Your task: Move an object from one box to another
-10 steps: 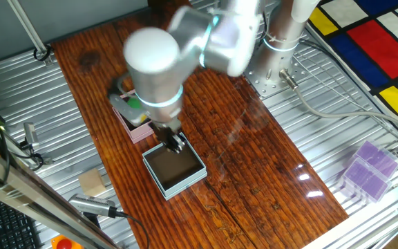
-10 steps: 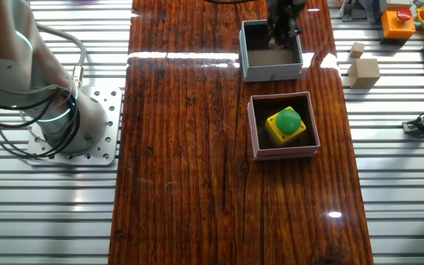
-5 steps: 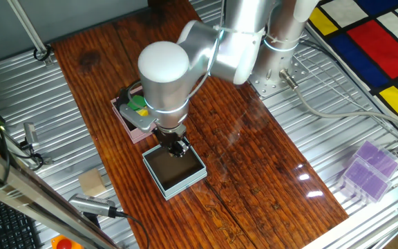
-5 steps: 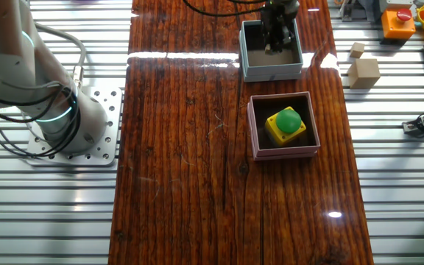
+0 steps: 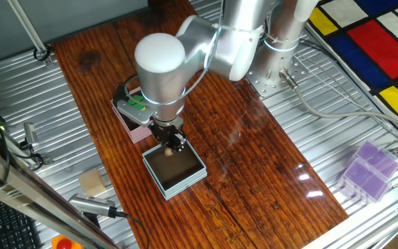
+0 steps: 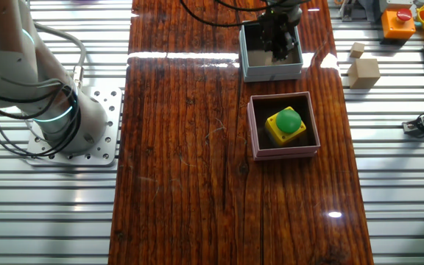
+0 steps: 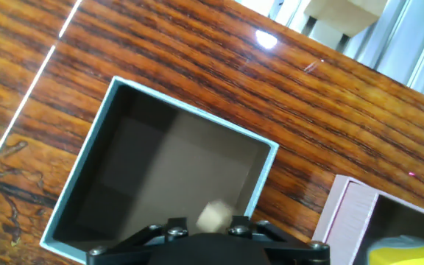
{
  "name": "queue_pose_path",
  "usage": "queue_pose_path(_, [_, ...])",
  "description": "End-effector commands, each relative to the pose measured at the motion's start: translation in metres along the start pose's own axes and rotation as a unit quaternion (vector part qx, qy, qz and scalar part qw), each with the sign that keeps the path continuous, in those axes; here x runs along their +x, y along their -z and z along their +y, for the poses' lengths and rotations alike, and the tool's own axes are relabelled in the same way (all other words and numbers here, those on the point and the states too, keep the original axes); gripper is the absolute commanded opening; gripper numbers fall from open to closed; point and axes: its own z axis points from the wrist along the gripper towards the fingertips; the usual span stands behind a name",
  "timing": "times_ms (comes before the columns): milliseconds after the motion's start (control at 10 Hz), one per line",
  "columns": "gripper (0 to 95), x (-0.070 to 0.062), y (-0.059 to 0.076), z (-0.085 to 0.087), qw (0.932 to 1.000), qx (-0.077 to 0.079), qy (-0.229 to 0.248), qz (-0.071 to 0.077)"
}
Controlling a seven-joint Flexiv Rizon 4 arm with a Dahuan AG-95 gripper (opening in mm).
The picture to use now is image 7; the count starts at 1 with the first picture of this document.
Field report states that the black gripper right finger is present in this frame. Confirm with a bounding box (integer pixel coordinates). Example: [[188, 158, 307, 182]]
[[228, 215, 331, 265]]

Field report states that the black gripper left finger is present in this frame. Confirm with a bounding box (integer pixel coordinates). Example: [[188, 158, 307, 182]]
[[85, 216, 189, 265]]

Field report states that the small wooden cube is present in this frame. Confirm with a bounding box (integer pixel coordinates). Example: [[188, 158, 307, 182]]
[[196, 199, 235, 233]]

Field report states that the pink cardboard box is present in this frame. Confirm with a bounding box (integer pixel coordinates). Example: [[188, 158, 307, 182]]
[[311, 174, 424, 265]]

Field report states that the light blue cardboard box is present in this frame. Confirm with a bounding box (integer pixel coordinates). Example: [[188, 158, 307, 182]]
[[39, 76, 280, 265]]

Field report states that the glossy brown wooden board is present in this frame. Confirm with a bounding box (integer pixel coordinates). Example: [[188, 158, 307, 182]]
[[0, 0, 424, 265]]

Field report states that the large wooden block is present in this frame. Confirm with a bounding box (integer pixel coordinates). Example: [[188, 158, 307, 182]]
[[303, 0, 389, 38]]

